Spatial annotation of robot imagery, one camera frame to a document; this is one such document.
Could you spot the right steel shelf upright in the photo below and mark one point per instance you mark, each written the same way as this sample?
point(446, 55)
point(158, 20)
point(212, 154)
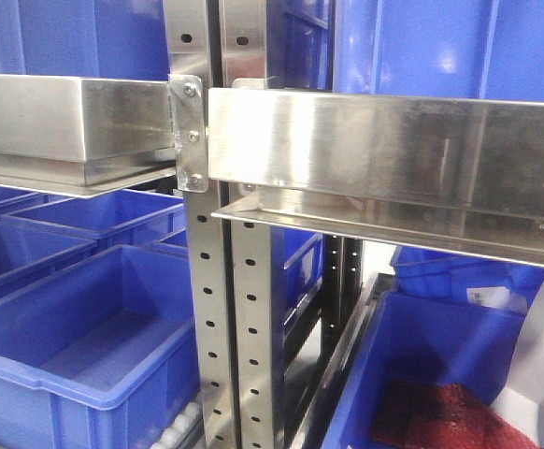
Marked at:
point(253, 57)

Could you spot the steel shelf upright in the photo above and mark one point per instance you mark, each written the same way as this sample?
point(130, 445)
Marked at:
point(189, 29)
point(253, 57)

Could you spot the left steel shelf beam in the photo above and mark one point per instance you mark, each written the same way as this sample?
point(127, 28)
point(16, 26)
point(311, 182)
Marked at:
point(81, 136)

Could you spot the steel shelf beam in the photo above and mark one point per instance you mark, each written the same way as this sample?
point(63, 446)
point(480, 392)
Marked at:
point(458, 175)
point(81, 136)

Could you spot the left steel shelf upright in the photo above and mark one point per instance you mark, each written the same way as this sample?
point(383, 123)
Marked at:
point(189, 29)

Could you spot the right steel shelf beam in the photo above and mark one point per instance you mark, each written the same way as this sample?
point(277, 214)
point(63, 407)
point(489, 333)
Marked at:
point(458, 175)

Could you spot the blue bin behind uprights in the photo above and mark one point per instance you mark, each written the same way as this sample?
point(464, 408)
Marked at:
point(302, 263)

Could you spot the rear left blue bin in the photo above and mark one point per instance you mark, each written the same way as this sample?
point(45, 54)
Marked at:
point(125, 217)

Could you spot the front left blue bin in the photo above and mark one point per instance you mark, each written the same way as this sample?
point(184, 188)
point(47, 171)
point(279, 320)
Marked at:
point(99, 355)

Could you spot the rear right blue bin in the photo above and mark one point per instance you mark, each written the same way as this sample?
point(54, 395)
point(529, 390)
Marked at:
point(466, 279)

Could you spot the red mesh pad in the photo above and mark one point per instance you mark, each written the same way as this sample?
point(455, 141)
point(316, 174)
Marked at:
point(415, 415)

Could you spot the upper left blue bin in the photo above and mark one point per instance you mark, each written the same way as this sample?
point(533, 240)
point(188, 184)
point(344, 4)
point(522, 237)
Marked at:
point(97, 39)

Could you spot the middle left blue bin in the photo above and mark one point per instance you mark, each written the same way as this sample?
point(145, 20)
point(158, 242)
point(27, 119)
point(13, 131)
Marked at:
point(28, 255)

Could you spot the upper right blue bin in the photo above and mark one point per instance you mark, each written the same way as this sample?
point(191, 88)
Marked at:
point(470, 49)

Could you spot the steel bracket plate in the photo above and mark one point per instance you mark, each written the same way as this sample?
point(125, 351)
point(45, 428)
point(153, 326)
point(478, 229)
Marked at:
point(188, 118)

